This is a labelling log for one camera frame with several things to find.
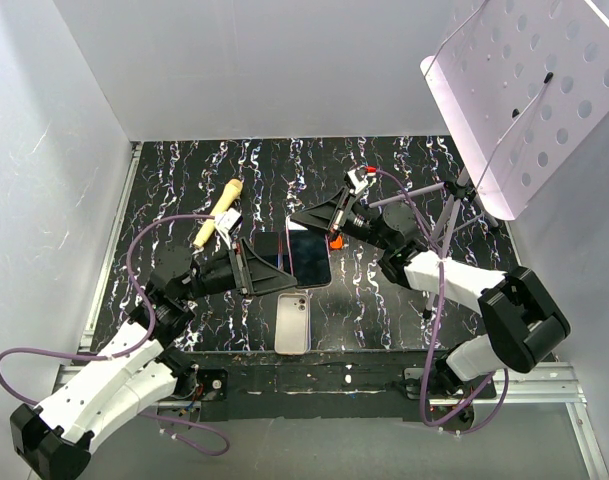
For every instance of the white music stand tripod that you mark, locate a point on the white music stand tripod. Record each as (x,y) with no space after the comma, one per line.
(458,192)

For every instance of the white perforated stand tray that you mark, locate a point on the white perforated stand tray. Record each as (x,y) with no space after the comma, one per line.
(520,85)

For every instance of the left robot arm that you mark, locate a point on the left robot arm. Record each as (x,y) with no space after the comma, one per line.
(140,365)

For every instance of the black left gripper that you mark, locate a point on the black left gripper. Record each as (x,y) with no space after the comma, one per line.
(254,276)

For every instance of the orange curved pipe piece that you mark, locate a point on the orange curved pipe piece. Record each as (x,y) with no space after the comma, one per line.
(337,243)

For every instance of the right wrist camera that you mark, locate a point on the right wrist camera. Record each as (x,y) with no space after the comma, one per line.
(359,179)

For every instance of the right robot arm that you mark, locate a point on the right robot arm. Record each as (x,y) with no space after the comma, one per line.
(523,324)

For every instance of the cream phone case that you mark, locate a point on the cream phone case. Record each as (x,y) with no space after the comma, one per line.
(291,324)

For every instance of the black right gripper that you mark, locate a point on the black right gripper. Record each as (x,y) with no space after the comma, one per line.
(322,215)

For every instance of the purple phone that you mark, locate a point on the purple phone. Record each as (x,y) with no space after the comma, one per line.
(267,244)

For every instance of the cream toy microphone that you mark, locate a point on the cream toy microphone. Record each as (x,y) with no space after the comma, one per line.
(231,192)

